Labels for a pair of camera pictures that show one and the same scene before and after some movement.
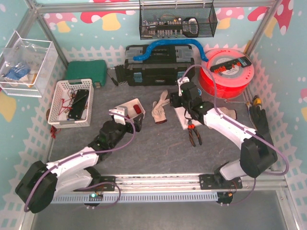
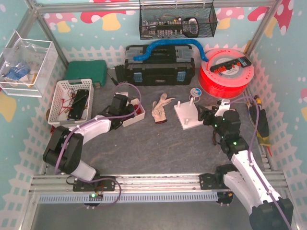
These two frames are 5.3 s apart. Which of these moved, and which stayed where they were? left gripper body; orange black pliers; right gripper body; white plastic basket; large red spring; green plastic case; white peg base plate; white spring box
Moved: orange black pliers; right gripper body; left gripper body
Stayed: white peg base plate; large red spring; white plastic basket; green plastic case; white spring box
